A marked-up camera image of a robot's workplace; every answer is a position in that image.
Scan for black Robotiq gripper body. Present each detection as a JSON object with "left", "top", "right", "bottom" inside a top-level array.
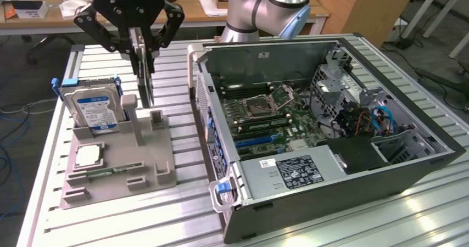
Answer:
[{"left": 90, "top": 0, "right": 166, "bottom": 32}]

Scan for graphics card with black fan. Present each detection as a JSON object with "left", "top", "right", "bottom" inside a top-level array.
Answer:
[{"left": 127, "top": 26, "right": 157, "bottom": 109}]

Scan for wooden desk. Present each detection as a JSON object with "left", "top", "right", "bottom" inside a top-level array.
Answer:
[
  {"left": 130, "top": 0, "right": 333, "bottom": 43},
  {"left": 0, "top": 0, "right": 133, "bottom": 43}
]

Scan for white round tape holder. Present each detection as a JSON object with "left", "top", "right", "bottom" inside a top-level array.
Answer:
[{"left": 59, "top": 0, "right": 91, "bottom": 21}]

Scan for white papers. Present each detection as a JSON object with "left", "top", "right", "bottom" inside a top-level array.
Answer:
[{"left": 200, "top": 0, "right": 229, "bottom": 16}]

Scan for black chair base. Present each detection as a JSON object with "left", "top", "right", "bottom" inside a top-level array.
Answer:
[{"left": 22, "top": 32, "right": 86, "bottom": 65}]

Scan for white box with black top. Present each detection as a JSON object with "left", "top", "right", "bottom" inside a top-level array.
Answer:
[{"left": 10, "top": 0, "right": 50, "bottom": 19}]

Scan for hard disk with blue carrier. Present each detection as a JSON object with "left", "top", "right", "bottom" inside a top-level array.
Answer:
[{"left": 50, "top": 76, "right": 123, "bottom": 136}]

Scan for CPU socket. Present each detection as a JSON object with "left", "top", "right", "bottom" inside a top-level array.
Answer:
[{"left": 244, "top": 95, "right": 277, "bottom": 119}]

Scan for metal socket cover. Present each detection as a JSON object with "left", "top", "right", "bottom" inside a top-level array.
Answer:
[{"left": 269, "top": 83, "right": 297, "bottom": 111}]

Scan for RAM stick with black chips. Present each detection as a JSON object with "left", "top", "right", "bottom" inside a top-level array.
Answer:
[{"left": 238, "top": 116, "right": 290, "bottom": 132}]

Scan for grey parts rack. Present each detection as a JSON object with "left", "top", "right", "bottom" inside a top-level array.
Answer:
[{"left": 58, "top": 93, "right": 178, "bottom": 211}]

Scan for silver CPU chip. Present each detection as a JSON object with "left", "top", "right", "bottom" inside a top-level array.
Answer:
[{"left": 74, "top": 145, "right": 105, "bottom": 170}]

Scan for blue expansion slot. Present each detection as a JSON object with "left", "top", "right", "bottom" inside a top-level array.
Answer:
[{"left": 234, "top": 135, "right": 278, "bottom": 148}]

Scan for metal disk bay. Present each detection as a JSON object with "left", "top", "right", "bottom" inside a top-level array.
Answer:
[
  {"left": 310, "top": 63, "right": 368, "bottom": 113},
  {"left": 369, "top": 126, "right": 440, "bottom": 166}
]

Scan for green RAM stick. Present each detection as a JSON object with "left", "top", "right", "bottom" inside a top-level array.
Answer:
[{"left": 86, "top": 163, "right": 143, "bottom": 179}]

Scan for wooden cabinet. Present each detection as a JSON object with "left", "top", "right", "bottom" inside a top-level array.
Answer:
[{"left": 322, "top": 0, "right": 421, "bottom": 48}]

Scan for silver chipset heatsink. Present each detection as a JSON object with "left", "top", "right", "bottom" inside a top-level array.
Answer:
[{"left": 292, "top": 139, "right": 313, "bottom": 152}]

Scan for grey power supply with label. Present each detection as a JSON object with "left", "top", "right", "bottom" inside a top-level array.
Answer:
[{"left": 238, "top": 144, "right": 348, "bottom": 201}]

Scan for black plastic shroud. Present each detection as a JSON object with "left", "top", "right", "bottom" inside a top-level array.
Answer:
[{"left": 328, "top": 135, "right": 392, "bottom": 176}]

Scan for black floor stand base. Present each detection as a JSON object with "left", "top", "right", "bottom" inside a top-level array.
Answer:
[{"left": 416, "top": 53, "right": 469, "bottom": 97}]

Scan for black open PC case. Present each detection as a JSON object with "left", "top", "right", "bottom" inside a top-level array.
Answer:
[{"left": 186, "top": 37, "right": 467, "bottom": 245}]

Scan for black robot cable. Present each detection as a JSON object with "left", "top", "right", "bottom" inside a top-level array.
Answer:
[{"left": 253, "top": 0, "right": 274, "bottom": 28}]

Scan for white floor cable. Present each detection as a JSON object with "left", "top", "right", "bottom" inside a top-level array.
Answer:
[{"left": 0, "top": 98, "right": 59, "bottom": 115}]

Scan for blue floor cable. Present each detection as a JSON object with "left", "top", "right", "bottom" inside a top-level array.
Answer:
[{"left": 0, "top": 115, "right": 31, "bottom": 220}]

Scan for black red wire bundle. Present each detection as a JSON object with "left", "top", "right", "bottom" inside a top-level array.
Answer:
[{"left": 332, "top": 105, "right": 372, "bottom": 138}]

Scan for blue wire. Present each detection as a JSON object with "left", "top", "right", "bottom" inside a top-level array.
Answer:
[{"left": 369, "top": 105, "right": 399, "bottom": 134}]

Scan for white table frame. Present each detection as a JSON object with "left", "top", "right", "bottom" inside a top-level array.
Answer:
[{"left": 401, "top": 0, "right": 469, "bottom": 58}]

